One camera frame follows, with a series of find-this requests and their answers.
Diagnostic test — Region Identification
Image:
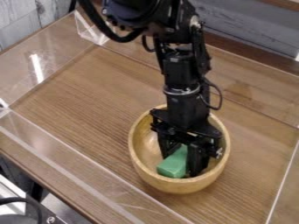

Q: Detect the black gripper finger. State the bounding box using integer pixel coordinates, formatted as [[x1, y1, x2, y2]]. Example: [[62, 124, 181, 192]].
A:
[[157, 132, 185, 158], [186, 142, 212, 177]]

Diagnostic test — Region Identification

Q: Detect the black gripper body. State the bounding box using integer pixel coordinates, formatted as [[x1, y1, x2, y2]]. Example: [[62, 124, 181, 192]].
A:
[[149, 90, 222, 158]]

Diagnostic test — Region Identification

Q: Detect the brown wooden bowl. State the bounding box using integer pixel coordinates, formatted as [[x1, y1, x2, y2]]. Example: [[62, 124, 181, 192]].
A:
[[126, 111, 230, 194]]

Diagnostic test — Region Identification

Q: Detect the green rectangular block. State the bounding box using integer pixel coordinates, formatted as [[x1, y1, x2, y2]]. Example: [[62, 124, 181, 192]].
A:
[[156, 145, 186, 179]]

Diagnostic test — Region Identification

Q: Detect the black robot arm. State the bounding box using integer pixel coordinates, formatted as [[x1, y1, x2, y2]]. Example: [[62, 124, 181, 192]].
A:
[[78, 0, 221, 177]]

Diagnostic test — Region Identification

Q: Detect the black equipment base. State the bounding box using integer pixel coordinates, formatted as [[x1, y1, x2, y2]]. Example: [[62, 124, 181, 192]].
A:
[[24, 204, 68, 224]]

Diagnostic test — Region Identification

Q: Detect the clear acrylic tray wall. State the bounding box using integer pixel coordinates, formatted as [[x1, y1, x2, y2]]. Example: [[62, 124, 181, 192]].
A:
[[0, 17, 299, 224]]

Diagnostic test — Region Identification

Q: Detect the clear acrylic corner bracket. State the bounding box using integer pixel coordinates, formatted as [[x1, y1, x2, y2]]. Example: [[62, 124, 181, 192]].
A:
[[73, 10, 109, 46]]

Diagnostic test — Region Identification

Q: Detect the black cable lower left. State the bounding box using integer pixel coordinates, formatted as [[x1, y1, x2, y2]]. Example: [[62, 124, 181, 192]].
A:
[[0, 195, 42, 224]]

